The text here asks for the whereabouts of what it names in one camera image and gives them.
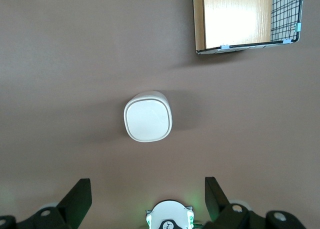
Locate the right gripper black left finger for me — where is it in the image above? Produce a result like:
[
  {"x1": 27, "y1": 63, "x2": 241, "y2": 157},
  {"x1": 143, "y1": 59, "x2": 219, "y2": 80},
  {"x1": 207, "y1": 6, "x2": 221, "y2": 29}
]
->
[{"x1": 14, "y1": 178, "x2": 93, "y2": 229}]

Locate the white trash can with lid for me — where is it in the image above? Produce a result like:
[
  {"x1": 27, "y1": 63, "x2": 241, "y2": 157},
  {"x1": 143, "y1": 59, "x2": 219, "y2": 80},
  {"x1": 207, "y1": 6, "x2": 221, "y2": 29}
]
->
[{"x1": 123, "y1": 90, "x2": 173, "y2": 143}]

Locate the wooden shelf with wire mesh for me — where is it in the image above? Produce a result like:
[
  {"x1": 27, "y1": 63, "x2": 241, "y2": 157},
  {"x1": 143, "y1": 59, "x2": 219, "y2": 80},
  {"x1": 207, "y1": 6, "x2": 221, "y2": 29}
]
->
[{"x1": 191, "y1": 0, "x2": 306, "y2": 55}]

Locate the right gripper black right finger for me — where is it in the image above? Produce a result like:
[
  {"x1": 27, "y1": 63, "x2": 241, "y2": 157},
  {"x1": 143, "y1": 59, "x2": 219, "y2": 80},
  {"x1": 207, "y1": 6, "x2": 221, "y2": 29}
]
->
[{"x1": 204, "y1": 176, "x2": 267, "y2": 229}]

